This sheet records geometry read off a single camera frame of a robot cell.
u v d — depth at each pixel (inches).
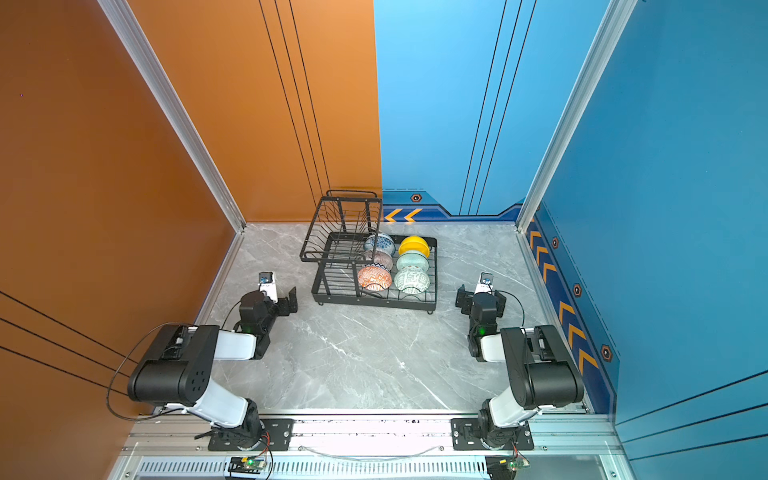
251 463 27.9
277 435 29.1
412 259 40.1
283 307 33.6
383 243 43.1
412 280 39.1
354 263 31.2
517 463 27.4
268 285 32.0
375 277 39.3
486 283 31.3
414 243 40.4
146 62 30.2
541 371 17.6
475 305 28.6
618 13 27.4
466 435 28.5
